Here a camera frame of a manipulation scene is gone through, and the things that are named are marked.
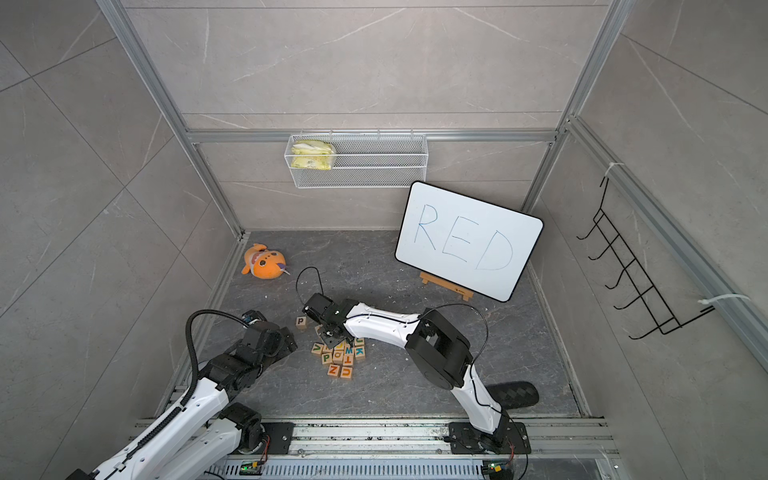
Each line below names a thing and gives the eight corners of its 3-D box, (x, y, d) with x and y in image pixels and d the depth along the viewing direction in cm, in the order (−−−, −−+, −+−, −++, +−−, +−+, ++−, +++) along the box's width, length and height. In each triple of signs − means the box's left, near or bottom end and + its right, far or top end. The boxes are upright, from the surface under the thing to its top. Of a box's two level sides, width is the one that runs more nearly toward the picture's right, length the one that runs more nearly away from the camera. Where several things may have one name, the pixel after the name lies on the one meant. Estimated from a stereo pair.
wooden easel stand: (418, 282, 107) (419, 274, 102) (420, 279, 108) (422, 270, 103) (470, 304, 101) (473, 296, 96) (471, 300, 102) (475, 292, 98)
